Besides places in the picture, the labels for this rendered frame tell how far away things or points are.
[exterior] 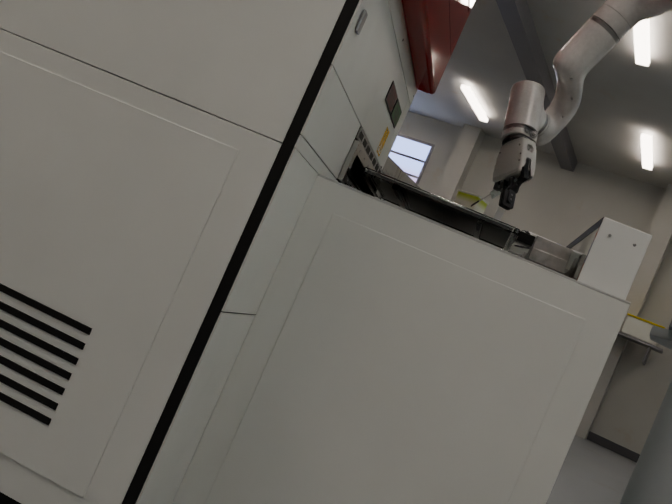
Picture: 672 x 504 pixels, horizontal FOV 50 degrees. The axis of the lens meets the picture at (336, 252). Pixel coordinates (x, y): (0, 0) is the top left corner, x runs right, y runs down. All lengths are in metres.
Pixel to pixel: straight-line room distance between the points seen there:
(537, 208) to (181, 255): 10.64
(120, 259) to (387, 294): 0.49
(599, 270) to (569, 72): 0.59
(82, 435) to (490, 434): 0.71
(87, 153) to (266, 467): 0.66
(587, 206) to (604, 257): 10.20
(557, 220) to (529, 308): 10.29
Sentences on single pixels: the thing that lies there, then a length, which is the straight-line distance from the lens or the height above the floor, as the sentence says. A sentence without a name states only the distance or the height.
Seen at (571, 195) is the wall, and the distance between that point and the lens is 11.74.
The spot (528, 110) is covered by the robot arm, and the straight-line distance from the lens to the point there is 1.84.
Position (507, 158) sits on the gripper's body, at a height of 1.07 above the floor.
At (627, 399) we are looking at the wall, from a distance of 11.22.
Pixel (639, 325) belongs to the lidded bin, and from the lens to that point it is 10.61.
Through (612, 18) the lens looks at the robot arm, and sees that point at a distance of 1.89.
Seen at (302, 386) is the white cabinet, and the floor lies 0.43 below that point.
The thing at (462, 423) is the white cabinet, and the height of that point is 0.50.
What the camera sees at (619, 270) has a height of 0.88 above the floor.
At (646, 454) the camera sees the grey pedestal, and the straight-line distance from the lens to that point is 1.63.
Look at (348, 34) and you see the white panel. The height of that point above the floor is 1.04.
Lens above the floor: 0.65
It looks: 2 degrees up
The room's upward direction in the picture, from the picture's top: 24 degrees clockwise
